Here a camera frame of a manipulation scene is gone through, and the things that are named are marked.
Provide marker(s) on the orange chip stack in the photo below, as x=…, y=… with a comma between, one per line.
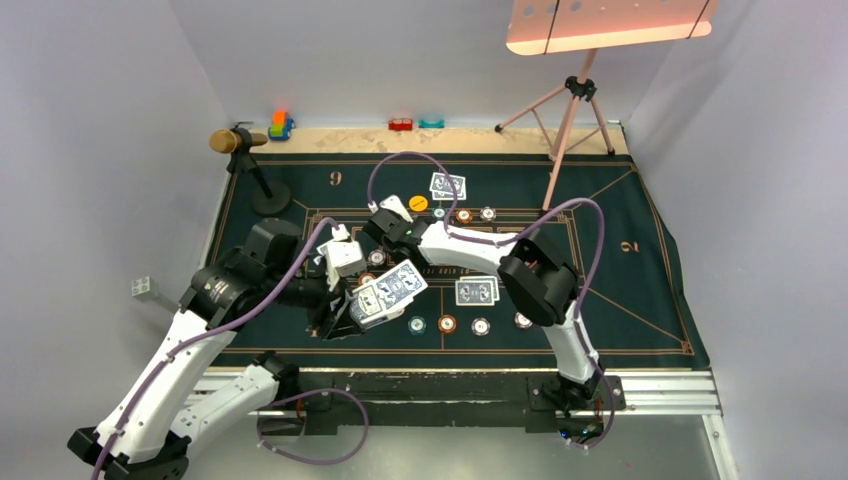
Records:
x=447, y=324

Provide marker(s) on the orange chips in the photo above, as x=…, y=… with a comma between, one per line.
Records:
x=366, y=278

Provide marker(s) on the blue green chip stack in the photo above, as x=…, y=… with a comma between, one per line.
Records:
x=417, y=325

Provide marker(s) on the yellow dealer button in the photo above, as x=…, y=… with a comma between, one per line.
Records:
x=418, y=203

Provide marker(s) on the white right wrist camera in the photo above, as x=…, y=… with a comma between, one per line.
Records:
x=393, y=204

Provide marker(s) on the blue playing card deck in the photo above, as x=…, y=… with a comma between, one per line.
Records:
x=386, y=297

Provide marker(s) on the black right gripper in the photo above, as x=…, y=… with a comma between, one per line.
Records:
x=412, y=220

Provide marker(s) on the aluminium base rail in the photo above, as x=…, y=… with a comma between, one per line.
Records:
x=644, y=392

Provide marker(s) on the orange blue toy car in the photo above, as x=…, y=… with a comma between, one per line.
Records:
x=281, y=126

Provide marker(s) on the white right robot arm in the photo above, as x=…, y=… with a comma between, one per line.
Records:
x=539, y=281

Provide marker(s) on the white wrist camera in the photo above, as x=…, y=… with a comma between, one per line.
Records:
x=342, y=255
x=393, y=204

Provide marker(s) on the red toy block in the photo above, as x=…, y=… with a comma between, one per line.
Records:
x=401, y=124

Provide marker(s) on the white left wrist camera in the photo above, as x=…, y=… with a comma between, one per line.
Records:
x=342, y=255

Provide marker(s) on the brown white chips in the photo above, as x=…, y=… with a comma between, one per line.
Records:
x=377, y=258

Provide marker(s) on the brown white chip stack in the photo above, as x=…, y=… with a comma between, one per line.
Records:
x=480, y=326

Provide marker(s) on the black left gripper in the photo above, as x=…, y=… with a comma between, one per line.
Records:
x=338, y=320

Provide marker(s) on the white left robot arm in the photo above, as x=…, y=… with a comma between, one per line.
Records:
x=154, y=433

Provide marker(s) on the dark green poker mat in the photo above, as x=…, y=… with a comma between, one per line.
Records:
x=635, y=311

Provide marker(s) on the gold microphone on stand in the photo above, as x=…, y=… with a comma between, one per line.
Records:
x=270, y=198

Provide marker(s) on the dealt card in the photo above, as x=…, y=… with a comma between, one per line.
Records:
x=461, y=197
x=473, y=293

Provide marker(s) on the pink music stand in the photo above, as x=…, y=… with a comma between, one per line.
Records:
x=539, y=28

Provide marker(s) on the grey lego brick handle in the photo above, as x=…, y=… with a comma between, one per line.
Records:
x=145, y=289

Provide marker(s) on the teal toy block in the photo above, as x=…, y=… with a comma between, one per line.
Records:
x=431, y=123

